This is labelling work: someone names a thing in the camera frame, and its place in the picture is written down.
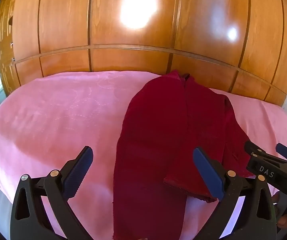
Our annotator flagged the wooden wardrobe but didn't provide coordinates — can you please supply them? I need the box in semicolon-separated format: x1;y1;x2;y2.
0;0;287;107

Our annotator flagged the pink bedsheet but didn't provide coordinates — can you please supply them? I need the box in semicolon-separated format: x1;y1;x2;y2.
0;70;287;240

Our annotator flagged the person's right hand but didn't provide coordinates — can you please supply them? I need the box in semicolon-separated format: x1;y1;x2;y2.
277;214;287;229

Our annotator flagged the dark red garment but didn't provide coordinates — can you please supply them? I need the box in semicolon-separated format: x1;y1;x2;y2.
112;69;255;240

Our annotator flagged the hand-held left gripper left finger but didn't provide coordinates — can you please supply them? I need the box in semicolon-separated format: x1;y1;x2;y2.
10;146;101;240

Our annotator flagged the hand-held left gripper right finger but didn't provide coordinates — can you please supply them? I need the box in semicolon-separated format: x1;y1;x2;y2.
193;147;277;240

